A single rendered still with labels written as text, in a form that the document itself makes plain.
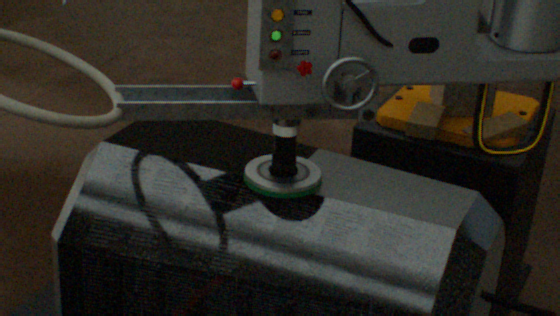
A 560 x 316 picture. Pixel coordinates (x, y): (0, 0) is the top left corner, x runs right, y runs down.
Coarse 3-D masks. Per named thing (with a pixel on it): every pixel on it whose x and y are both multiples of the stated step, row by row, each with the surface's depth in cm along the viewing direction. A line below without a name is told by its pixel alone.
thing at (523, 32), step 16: (496, 0) 237; (512, 0) 229; (528, 0) 227; (544, 0) 226; (496, 16) 236; (512, 16) 230; (528, 16) 228; (544, 16) 228; (496, 32) 236; (512, 32) 232; (528, 32) 230; (544, 32) 230; (512, 48) 234; (528, 48) 232; (544, 48) 232
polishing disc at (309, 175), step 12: (264, 156) 251; (252, 168) 244; (264, 168) 244; (300, 168) 245; (312, 168) 246; (252, 180) 237; (264, 180) 237; (276, 180) 238; (288, 180) 238; (300, 180) 239; (312, 180) 239; (288, 192) 234
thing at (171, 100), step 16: (128, 96) 229; (144, 96) 230; (160, 96) 231; (176, 96) 232; (192, 96) 233; (208, 96) 234; (224, 96) 235; (240, 96) 236; (336, 96) 242; (128, 112) 220; (144, 112) 221; (160, 112) 221; (176, 112) 222; (192, 112) 223; (208, 112) 224; (224, 112) 225; (240, 112) 226; (256, 112) 227; (272, 112) 228; (288, 112) 229; (304, 112) 230; (320, 112) 231; (336, 112) 232; (352, 112) 233; (368, 112) 229
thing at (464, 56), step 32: (352, 0) 218; (384, 0) 218; (416, 0) 219; (448, 0) 219; (480, 0) 222; (352, 32) 218; (384, 32) 220; (416, 32) 222; (448, 32) 223; (352, 64) 222; (384, 64) 224; (416, 64) 226; (448, 64) 227; (480, 64) 229; (512, 64) 231; (544, 64) 233
